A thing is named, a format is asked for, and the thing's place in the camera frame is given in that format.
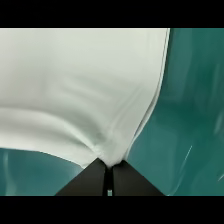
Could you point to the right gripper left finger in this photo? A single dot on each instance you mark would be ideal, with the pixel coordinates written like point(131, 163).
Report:
point(90, 181)

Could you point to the white T-shirt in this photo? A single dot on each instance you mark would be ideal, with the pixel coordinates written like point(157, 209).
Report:
point(76, 90)

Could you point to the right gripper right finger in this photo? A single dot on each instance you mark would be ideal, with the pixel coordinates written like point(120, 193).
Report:
point(131, 181)

